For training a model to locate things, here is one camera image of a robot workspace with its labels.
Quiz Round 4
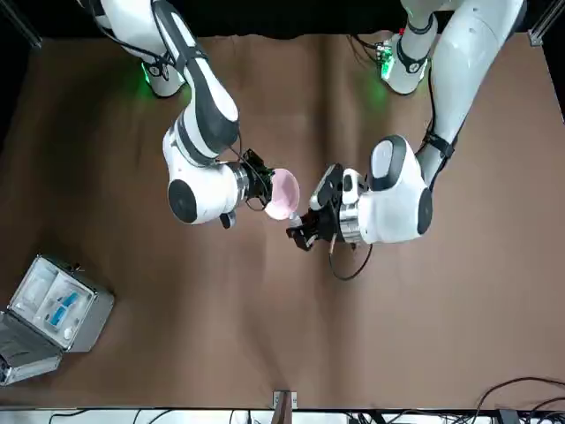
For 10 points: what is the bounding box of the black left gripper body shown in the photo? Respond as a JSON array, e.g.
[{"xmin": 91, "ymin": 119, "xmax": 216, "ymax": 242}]
[{"xmin": 308, "ymin": 206, "xmax": 343, "ymax": 243}]

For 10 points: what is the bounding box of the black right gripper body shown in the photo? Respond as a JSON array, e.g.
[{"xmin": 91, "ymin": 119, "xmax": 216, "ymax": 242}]
[{"xmin": 241, "ymin": 148, "xmax": 267, "ymax": 202}]

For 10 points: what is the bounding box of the pink bowl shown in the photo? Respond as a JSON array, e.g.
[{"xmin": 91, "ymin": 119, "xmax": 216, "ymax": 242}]
[{"xmin": 263, "ymin": 166, "xmax": 302, "ymax": 221}]

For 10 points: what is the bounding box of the open silver metal case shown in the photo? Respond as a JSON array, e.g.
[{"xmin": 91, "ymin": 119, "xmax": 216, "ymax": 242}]
[{"xmin": 0, "ymin": 254, "xmax": 116, "ymax": 388}]

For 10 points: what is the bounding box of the white gauze packet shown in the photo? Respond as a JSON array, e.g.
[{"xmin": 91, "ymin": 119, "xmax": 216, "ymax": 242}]
[{"xmin": 11, "ymin": 259, "xmax": 58, "ymax": 313}]

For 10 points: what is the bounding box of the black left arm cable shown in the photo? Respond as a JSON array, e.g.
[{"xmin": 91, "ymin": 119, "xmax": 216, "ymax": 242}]
[{"xmin": 328, "ymin": 65, "xmax": 456, "ymax": 282}]

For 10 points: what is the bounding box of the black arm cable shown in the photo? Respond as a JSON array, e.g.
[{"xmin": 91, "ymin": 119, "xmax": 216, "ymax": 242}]
[
  {"xmin": 90, "ymin": 0, "xmax": 270, "ymax": 186},
  {"xmin": 328, "ymin": 65, "xmax": 456, "ymax": 282}
]

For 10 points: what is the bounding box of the black base cable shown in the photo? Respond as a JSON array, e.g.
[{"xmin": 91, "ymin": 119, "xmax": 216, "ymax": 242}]
[{"xmin": 348, "ymin": 34, "xmax": 385, "ymax": 67}]

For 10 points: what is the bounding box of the aluminium frame post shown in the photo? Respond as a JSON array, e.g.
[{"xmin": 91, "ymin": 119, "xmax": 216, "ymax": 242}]
[{"xmin": 271, "ymin": 388, "xmax": 299, "ymax": 424}]

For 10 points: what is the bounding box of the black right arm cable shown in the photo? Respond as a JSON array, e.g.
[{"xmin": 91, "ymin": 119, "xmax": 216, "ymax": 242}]
[{"xmin": 90, "ymin": 0, "xmax": 270, "ymax": 186}]

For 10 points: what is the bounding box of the black cable on table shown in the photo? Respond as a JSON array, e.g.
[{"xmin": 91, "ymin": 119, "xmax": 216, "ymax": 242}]
[{"xmin": 476, "ymin": 375, "xmax": 565, "ymax": 413}]

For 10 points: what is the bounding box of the black frame bar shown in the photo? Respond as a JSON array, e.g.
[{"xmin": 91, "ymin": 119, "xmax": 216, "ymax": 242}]
[{"xmin": 0, "ymin": 0, "xmax": 43, "ymax": 49}]

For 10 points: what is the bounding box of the silver frame extrusion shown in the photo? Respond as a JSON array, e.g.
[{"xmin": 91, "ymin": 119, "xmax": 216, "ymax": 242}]
[{"xmin": 524, "ymin": 0, "xmax": 547, "ymax": 46}]

